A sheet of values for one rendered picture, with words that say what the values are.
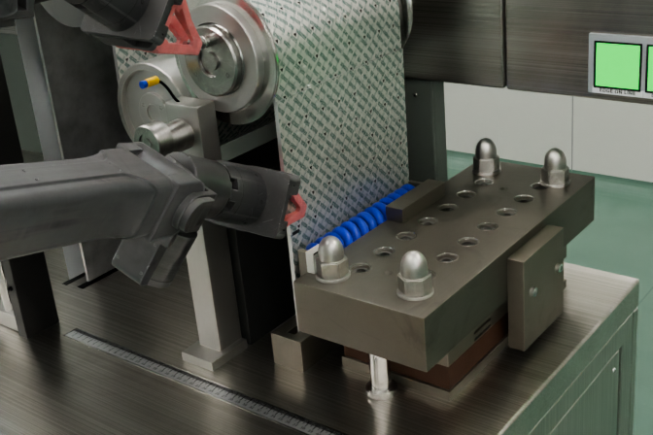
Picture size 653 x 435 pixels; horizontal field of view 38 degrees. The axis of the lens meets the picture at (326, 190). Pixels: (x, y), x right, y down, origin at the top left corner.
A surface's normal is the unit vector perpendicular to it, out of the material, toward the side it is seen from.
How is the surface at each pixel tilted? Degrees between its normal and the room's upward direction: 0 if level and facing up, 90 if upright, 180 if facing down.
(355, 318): 90
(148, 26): 52
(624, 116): 90
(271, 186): 61
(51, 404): 0
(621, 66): 90
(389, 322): 90
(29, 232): 121
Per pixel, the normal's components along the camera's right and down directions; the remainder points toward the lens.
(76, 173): 0.48, -0.85
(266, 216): -0.56, -0.15
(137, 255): -0.33, 0.11
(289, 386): -0.09, -0.92
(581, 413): 0.79, 0.17
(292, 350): -0.61, 0.35
